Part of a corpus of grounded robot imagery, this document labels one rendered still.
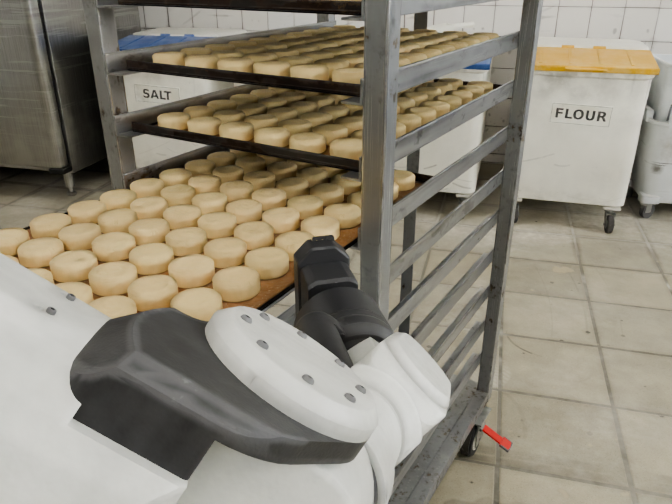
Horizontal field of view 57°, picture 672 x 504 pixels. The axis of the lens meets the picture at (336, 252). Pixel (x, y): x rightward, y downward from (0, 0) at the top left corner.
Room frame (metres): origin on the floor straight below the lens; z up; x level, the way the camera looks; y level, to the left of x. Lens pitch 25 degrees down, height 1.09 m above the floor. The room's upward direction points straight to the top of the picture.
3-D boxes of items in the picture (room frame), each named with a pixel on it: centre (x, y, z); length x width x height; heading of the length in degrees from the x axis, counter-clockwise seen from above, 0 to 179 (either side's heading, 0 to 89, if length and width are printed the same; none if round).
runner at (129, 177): (1.19, 0.15, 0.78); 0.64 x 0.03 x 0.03; 149
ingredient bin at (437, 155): (3.00, -0.46, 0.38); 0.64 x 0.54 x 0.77; 165
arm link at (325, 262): (0.53, 0.01, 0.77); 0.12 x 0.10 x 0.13; 14
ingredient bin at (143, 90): (3.32, 0.80, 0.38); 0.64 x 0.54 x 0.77; 168
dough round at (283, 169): (0.97, 0.09, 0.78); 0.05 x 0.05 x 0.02
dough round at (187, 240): (0.69, 0.18, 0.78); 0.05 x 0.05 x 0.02
